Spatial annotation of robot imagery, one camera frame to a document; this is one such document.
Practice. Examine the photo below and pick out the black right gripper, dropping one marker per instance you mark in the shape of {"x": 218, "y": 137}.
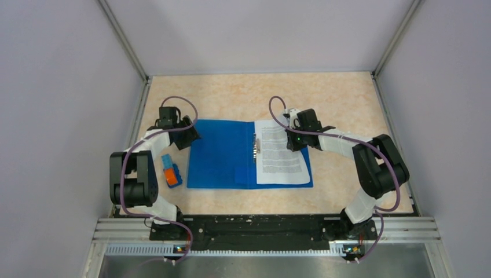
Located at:
{"x": 291, "y": 145}

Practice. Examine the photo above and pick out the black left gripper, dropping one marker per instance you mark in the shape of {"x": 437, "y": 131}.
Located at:
{"x": 192, "y": 134}

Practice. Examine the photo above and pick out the white printed paper files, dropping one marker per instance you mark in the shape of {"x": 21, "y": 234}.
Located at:
{"x": 276, "y": 165}

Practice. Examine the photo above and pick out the blue plastic folder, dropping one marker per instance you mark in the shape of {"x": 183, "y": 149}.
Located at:
{"x": 222, "y": 158}

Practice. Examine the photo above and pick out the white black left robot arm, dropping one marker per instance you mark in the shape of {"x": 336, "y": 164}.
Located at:
{"x": 132, "y": 175}

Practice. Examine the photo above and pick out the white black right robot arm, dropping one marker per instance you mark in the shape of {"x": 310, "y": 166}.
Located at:
{"x": 379, "y": 165}

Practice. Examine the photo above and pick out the metal folder clip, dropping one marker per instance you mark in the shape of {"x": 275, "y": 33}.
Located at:
{"x": 256, "y": 147}

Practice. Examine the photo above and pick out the blue orange stapler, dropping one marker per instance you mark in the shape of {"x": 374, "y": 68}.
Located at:
{"x": 171, "y": 172}

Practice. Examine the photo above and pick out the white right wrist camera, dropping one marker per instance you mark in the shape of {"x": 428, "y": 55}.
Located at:
{"x": 291, "y": 116}

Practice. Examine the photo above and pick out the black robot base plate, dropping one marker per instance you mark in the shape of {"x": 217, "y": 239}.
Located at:
{"x": 274, "y": 232}

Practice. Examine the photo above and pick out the white slotted cable duct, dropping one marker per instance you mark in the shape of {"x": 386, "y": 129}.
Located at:
{"x": 171, "y": 250}

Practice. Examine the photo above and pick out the aluminium frame rail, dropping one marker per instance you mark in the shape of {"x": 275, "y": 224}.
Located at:
{"x": 396, "y": 230}

